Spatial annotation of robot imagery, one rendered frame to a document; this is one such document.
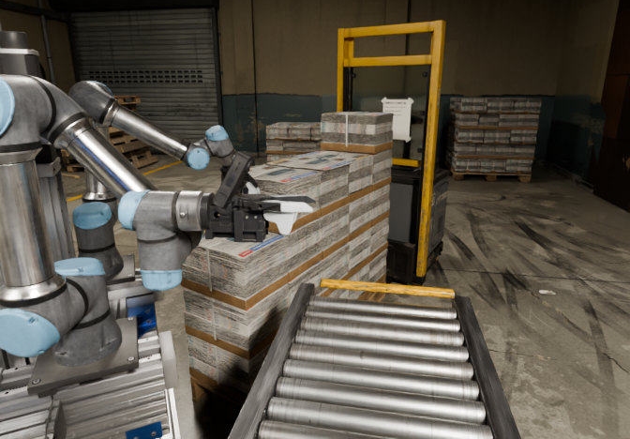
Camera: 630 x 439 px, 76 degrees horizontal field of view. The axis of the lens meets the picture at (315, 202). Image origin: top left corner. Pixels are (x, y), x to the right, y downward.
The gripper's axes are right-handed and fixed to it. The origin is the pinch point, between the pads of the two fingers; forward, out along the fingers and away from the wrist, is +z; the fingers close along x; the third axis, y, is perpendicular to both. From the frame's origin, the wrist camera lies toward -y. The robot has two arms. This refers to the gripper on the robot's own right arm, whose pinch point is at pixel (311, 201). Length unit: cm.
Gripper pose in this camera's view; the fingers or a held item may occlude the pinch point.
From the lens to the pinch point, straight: 76.0
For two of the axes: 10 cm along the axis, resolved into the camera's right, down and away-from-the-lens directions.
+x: -0.3, 1.4, -9.9
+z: 10.0, 0.1, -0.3
